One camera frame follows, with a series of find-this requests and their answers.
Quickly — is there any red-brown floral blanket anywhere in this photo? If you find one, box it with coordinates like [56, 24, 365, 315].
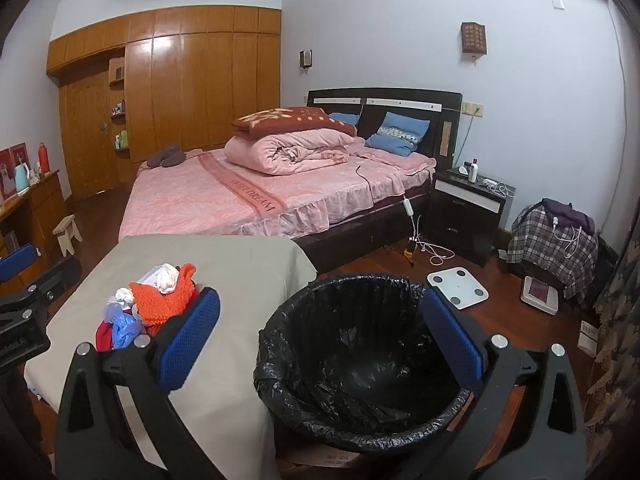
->
[231, 106, 358, 140]

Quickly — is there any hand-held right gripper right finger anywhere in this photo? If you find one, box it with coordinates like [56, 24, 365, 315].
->
[400, 287, 586, 480]

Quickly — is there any flat cardboard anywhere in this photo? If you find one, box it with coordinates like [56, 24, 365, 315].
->
[277, 440, 361, 468]

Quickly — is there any plaid bag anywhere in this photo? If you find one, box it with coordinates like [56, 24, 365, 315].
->
[507, 200, 600, 306]

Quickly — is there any patterned curtain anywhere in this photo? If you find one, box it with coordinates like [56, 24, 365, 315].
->
[582, 240, 640, 441]

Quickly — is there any beige tablecloth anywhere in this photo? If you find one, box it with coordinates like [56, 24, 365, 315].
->
[22, 235, 318, 480]

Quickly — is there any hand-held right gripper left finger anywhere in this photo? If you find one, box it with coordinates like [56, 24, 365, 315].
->
[55, 287, 221, 480]

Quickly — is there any white wall pipe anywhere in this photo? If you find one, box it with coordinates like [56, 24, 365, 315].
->
[607, 0, 630, 241]

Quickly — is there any red cloth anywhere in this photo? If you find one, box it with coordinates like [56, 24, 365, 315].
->
[95, 320, 118, 353]

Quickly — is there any white floor cable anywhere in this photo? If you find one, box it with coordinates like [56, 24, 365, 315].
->
[412, 215, 456, 266]

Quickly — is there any grey neck pillow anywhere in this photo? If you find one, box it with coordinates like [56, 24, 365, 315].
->
[146, 144, 187, 169]

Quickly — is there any white scale with red top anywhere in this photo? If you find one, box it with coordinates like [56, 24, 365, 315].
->
[520, 276, 561, 316]

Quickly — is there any black and white nightstand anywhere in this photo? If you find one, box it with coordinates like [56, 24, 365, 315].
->
[425, 166, 516, 268]

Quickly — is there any pink quilt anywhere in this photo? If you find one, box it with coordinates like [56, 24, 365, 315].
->
[224, 129, 357, 177]

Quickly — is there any black bag lined trash bin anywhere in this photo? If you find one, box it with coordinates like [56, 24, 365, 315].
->
[252, 272, 483, 453]

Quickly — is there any red photo frame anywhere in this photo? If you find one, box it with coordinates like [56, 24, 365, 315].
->
[0, 143, 28, 201]

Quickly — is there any white crumpled paper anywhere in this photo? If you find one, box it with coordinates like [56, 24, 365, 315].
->
[135, 262, 181, 295]

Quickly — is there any small wooden stool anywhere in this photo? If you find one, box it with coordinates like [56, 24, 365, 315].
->
[52, 214, 83, 258]

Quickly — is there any large wooden wall lamp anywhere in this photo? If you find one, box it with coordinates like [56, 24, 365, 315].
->
[460, 21, 487, 63]

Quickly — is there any wooden cabinet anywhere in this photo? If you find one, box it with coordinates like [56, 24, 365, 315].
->
[0, 170, 68, 271]

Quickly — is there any dark wooden bed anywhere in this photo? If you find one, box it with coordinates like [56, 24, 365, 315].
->
[117, 87, 463, 273]

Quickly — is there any white bathroom scale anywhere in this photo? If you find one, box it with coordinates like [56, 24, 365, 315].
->
[426, 267, 490, 310]

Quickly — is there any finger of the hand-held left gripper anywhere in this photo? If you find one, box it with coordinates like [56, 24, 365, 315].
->
[22, 257, 83, 311]
[0, 244, 40, 283]

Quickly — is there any blue plastic bag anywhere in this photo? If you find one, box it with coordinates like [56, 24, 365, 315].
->
[102, 302, 148, 351]

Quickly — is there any pink bedsheet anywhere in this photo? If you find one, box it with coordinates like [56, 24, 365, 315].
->
[118, 147, 437, 241]

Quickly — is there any white box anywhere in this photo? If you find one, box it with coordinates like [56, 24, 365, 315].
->
[579, 320, 600, 358]

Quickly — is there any blue pillow with patterned band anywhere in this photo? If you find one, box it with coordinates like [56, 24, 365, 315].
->
[365, 111, 431, 157]

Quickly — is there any orange mesh bag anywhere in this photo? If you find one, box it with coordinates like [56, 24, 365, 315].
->
[129, 262, 198, 338]

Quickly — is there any white charger cable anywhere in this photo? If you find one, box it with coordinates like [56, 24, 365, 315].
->
[477, 175, 516, 198]

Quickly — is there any purple cloth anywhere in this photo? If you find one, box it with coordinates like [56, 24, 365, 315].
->
[542, 198, 596, 233]

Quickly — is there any wooden wardrobe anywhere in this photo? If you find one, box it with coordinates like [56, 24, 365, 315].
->
[46, 6, 283, 200]

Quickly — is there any white cable on bag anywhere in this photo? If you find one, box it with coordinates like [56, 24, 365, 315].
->
[552, 217, 583, 258]

